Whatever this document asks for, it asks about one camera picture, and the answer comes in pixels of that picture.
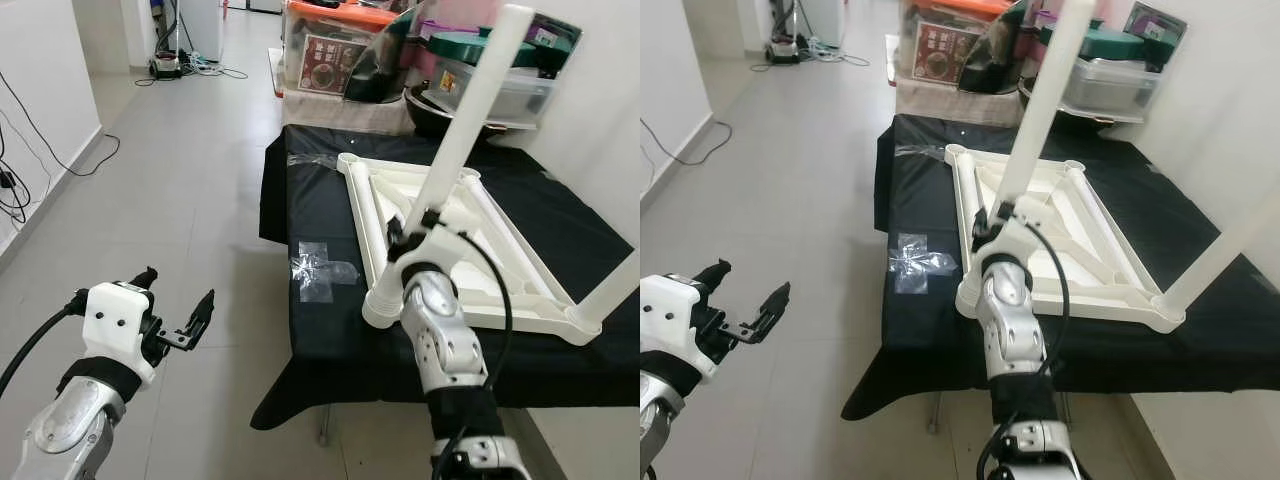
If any garment steamer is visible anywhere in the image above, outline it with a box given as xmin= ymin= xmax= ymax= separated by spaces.
xmin=148 ymin=0 xmax=191 ymax=79
xmin=765 ymin=0 xmax=806 ymax=63

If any white plastic children table top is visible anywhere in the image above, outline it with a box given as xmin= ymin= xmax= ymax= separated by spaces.
xmin=337 ymin=152 xmax=603 ymax=346
xmin=943 ymin=143 xmax=1186 ymax=334

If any black floor cable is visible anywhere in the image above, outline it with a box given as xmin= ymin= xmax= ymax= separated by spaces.
xmin=0 ymin=68 xmax=121 ymax=179
xmin=640 ymin=115 xmax=733 ymax=166

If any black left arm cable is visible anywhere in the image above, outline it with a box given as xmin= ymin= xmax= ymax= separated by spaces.
xmin=0 ymin=290 xmax=91 ymax=396

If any clear storage box orange lid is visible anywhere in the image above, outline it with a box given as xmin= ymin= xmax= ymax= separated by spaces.
xmin=900 ymin=0 xmax=1006 ymax=89
xmin=282 ymin=0 xmax=401 ymax=99

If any white appliance cabinet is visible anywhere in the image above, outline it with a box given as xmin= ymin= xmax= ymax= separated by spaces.
xmin=795 ymin=0 xmax=846 ymax=46
xmin=180 ymin=0 xmax=226 ymax=61

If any black plastic table cloth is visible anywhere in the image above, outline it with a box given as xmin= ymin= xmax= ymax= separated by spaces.
xmin=250 ymin=125 xmax=641 ymax=431
xmin=842 ymin=113 xmax=1280 ymax=421

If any black power cable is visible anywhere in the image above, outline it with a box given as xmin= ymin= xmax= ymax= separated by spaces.
xmin=752 ymin=50 xmax=873 ymax=73
xmin=135 ymin=64 xmax=251 ymax=87

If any dark printed carton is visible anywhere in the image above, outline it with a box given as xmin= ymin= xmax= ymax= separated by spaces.
xmin=1135 ymin=0 xmax=1189 ymax=71
xmin=520 ymin=12 xmax=584 ymax=79

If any black shiny bag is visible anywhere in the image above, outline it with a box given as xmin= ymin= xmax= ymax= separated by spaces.
xmin=958 ymin=0 xmax=1041 ymax=96
xmin=342 ymin=5 xmax=426 ymax=103

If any beige cloth cover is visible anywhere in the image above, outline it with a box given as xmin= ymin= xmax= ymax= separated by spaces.
xmin=283 ymin=90 xmax=411 ymax=131
xmin=895 ymin=80 xmax=1021 ymax=126

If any clear tape cross patch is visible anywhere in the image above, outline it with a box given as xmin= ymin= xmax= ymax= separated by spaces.
xmin=893 ymin=232 xmax=959 ymax=293
xmin=290 ymin=243 xmax=359 ymax=301

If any clear plastic storage box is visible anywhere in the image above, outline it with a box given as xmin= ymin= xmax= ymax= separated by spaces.
xmin=1065 ymin=55 xmax=1161 ymax=121
xmin=435 ymin=65 xmax=556 ymax=126

